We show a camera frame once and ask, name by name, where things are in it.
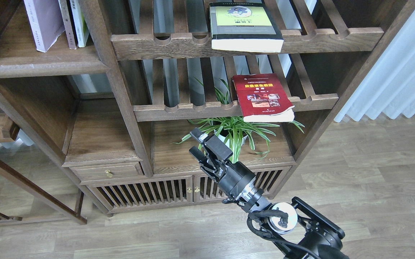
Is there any yellow-green black thick book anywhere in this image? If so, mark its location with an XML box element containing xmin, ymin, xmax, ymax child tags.
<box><xmin>209</xmin><ymin>2</ymin><xmax>284</xmax><ymax>53</ymax></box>

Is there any brown upright book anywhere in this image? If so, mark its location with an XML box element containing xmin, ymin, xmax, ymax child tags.
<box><xmin>58</xmin><ymin>0</ymin><xmax>76</xmax><ymax>50</ymax></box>

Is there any white lavender paperback book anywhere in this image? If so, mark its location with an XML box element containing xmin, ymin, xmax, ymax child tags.
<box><xmin>24</xmin><ymin>0</ymin><xmax>65</xmax><ymax>53</ymax></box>

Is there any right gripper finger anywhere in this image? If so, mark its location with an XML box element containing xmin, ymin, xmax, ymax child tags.
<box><xmin>190</xmin><ymin>128</ymin><xmax>210</xmax><ymax>143</ymax></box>
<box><xmin>189</xmin><ymin>146</ymin><xmax>208</xmax><ymax>164</ymax></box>

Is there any white green upright book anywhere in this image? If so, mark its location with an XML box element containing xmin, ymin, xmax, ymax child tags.
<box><xmin>70</xmin><ymin>0</ymin><xmax>90</xmax><ymax>47</ymax></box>

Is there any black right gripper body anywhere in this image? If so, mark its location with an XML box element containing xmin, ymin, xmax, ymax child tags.
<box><xmin>199</xmin><ymin>135</ymin><xmax>265</xmax><ymax>205</ymax></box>

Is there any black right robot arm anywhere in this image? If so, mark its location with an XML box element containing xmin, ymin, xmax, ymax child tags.
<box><xmin>189</xmin><ymin>128</ymin><xmax>347</xmax><ymax>259</ymax></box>

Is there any dark wooden bookshelf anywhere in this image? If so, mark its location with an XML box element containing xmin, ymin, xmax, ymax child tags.
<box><xmin>0</xmin><ymin>0</ymin><xmax>415</xmax><ymax>215</ymax></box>

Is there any green spider plant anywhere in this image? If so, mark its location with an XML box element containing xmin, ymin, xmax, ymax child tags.
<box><xmin>172</xmin><ymin>77</ymin><xmax>306</xmax><ymax>162</ymax></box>

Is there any brass drawer knob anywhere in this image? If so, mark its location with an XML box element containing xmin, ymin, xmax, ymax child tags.
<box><xmin>105</xmin><ymin>169</ymin><xmax>113</xmax><ymax>178</ymax></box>

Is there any red paperback book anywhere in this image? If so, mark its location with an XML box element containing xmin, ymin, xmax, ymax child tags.
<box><xmin>232</xmin><ymin>73</ymin><xmax>294</xmax><ymax>123</ymax></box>

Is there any white curtain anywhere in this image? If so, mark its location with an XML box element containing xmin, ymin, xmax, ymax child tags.
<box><xmin>334</xmin><ymin>10</ymin><xmax>415</xmax><ymax>122</ymax></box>

